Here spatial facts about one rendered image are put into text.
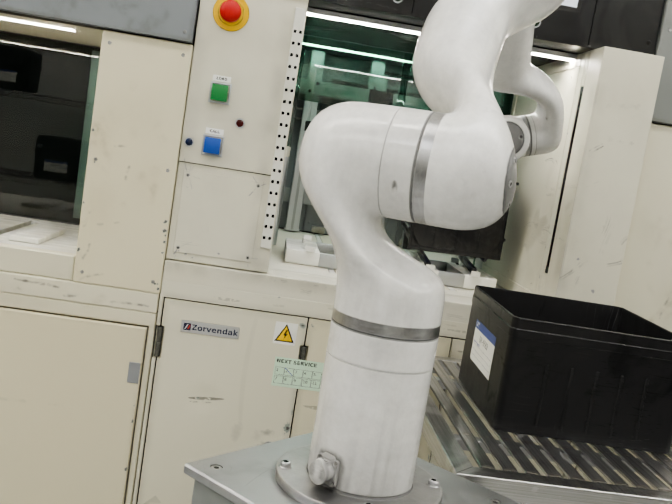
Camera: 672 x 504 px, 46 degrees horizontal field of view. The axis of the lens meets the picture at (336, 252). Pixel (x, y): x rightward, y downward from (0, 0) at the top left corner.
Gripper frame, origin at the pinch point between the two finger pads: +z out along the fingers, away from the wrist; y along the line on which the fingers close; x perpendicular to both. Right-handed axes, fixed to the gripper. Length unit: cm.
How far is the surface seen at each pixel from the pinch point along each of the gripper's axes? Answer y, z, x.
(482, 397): -1, -52, -41
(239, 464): -36, -86, -44
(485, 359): -1, -49, -36
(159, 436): -55, -19, -68
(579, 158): 17.3, -19.0, -0.8
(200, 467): -40, -88, -44
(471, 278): 5.7, 3.7, -30.0
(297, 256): -33.7, 1.6, -30.9
